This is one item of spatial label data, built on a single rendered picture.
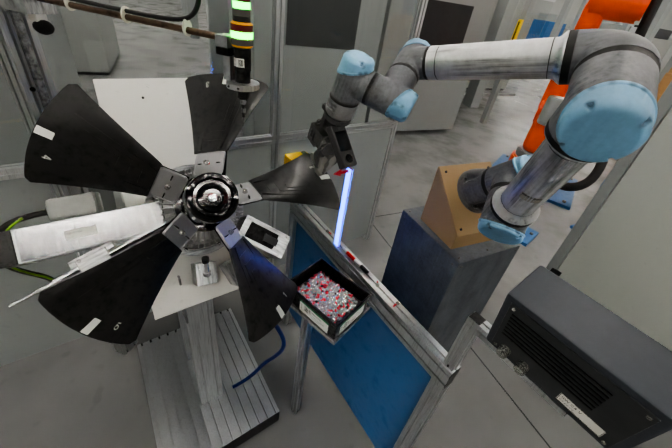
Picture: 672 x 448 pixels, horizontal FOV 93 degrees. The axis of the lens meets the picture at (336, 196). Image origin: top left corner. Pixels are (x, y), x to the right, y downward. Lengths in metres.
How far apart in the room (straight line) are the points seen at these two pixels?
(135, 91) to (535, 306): 1.13
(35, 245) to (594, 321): 1.11
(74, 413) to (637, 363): 1.93
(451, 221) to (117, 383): 1.66
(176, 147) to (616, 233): 2.10
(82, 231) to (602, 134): 1.04
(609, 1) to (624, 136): 3.75
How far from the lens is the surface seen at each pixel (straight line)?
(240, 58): 0.74
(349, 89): 0.76
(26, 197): 1.63
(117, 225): 0.94
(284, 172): 0.95
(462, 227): 1.12
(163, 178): 0.84
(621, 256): 2.27
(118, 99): 1.14
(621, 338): 0.74
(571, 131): 0.64
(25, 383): 2.17
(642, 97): 0.65
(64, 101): 0.85
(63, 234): 0.95
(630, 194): 2.16
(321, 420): 1.80
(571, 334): 0.71
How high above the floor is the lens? 1.66
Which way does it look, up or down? 32 degrees down
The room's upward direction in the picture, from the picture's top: 9 degrees clockwise
